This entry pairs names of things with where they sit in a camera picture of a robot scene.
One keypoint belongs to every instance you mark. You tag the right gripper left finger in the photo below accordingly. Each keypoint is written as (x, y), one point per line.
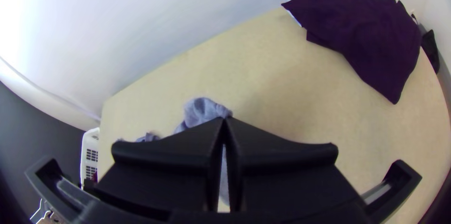
(169, 167)

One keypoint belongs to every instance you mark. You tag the white laundry basket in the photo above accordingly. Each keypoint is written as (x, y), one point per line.
(90, 157)

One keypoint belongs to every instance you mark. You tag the black bag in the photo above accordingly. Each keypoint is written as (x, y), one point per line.
(430, 49)

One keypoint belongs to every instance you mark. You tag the dark t-shirt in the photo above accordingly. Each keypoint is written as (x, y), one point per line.
(363, 30)

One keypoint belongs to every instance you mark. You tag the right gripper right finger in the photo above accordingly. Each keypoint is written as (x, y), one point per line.
(282, 171)

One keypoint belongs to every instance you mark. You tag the blue t-shirt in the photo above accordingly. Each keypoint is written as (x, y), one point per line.
(202, 111)

